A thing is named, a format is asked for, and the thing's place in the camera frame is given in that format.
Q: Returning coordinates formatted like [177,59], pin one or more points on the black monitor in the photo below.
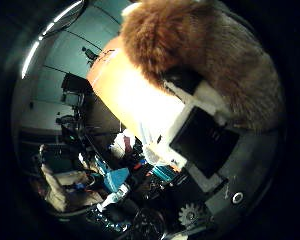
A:
[75,87]

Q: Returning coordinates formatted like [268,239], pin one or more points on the blue box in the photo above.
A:
[116,178]

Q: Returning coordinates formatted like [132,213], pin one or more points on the brown plush toy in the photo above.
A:
[203,43]

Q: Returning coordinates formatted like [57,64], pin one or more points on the black camera on stand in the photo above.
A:
[89,54]

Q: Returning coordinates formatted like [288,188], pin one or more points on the white ceiling light strip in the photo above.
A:
[46,36]

